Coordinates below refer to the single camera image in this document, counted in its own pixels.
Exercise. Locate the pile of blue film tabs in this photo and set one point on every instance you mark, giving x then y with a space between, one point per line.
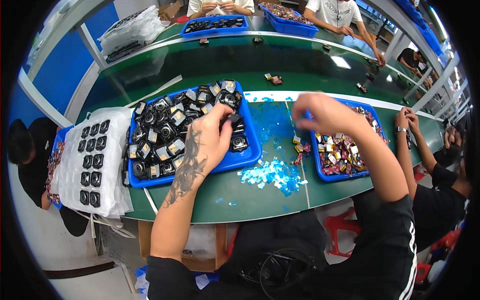
275 174

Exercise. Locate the person's right fingers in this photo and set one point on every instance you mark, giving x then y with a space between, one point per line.
302 114

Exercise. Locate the blue tray of colourful parts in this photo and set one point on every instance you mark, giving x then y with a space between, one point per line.
56 150
318 168

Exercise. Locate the red plastic stool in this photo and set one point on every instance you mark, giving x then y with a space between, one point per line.
444 242
337 228

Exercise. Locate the person's right hand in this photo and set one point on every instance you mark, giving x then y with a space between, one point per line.
330 114

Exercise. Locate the small part on conveyor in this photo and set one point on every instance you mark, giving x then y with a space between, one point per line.
326 47
258 39
362 88
204 41

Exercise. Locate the heap of black camera modules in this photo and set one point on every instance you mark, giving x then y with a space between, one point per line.
161 138

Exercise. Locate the small cluster of colourful parts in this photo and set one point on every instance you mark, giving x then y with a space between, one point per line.
300 148

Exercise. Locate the small parts on conveyor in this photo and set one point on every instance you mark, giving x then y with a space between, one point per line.
275 80

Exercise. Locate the person's body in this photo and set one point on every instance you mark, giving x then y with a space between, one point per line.
300 258

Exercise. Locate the person's left hand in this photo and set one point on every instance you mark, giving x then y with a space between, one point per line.
204 144

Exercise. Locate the single black camera module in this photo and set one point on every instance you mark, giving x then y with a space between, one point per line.
235 120

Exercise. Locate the scattered blue film pieces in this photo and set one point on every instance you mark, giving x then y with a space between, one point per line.
272 122

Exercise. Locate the blue tray of black modules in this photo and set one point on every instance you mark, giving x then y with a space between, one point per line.
213 25

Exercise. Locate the blue bin of colourful parts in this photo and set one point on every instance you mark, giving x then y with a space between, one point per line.
288 20

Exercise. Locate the open cardboard box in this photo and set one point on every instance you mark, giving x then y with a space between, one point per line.
144 243

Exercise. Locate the white metal frame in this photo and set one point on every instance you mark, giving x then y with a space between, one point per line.
48 107

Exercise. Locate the heap of colourful small parts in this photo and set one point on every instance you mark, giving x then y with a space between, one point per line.
339 153

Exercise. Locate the stack of white blister trays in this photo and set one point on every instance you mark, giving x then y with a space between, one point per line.
129 32
105 180

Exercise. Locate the large blue plastic tray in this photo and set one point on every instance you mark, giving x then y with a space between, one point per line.
240 159

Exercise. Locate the row of blue bins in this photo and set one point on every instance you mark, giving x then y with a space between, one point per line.
423 28

